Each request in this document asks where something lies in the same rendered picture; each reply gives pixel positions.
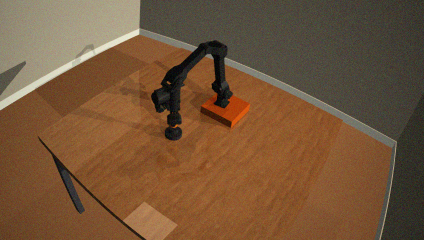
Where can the black round pedestal with short shaft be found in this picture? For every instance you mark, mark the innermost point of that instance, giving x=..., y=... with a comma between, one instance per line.
x=173, y=133

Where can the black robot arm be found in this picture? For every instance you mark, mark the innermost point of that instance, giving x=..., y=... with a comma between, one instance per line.
x=177, y=74

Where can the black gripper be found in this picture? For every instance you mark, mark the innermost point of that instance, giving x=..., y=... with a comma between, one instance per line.
x=174, y=118

